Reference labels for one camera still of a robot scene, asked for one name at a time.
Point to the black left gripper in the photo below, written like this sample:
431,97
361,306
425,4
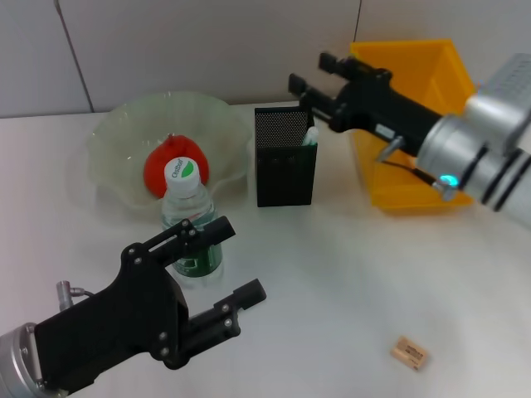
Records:
124,319

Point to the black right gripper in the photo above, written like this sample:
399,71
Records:
381,108

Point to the mint green pen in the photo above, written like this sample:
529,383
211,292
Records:
311,136

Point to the clear water bottle green label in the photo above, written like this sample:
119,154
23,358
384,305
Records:
184,207

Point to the red-orange orange fruit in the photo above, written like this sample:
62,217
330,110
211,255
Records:
157,166

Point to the beige eraser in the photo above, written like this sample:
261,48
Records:
408,348

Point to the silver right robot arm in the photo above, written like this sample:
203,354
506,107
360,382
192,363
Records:
456,153

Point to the black mesh pen holder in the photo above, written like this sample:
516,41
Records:
286,178

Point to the pale green wavy glass plate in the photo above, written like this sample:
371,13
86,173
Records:
124,124

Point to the yellow plastic bin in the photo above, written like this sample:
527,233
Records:
427,62

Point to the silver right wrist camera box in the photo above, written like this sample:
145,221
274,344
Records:
506,95

